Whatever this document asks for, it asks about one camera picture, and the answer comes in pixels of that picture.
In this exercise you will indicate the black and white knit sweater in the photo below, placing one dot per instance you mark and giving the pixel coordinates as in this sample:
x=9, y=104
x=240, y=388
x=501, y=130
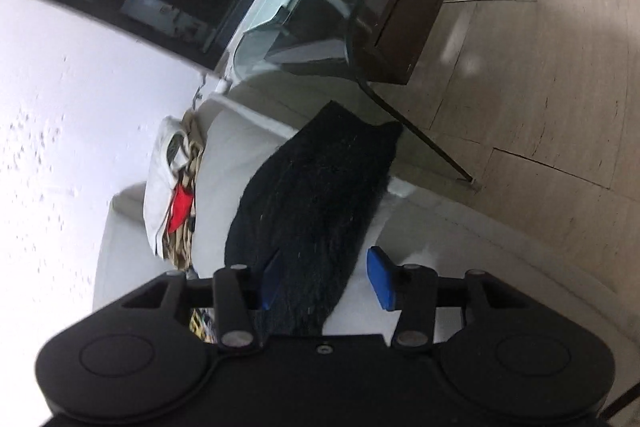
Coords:
x=310, y=207

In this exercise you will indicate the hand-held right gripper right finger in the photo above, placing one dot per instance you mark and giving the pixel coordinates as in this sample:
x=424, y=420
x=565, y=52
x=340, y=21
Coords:
x=381, y=277

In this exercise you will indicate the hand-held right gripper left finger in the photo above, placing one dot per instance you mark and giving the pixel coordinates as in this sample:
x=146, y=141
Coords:
x=271, y=282

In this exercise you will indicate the white sofa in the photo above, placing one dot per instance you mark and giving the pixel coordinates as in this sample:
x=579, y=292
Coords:
x=225, y=157

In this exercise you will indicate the red garment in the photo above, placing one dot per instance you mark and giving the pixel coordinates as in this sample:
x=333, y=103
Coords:
x=180, y=207

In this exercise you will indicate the white folded garment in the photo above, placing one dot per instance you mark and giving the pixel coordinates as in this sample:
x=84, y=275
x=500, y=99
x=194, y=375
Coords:
x=157, y=187

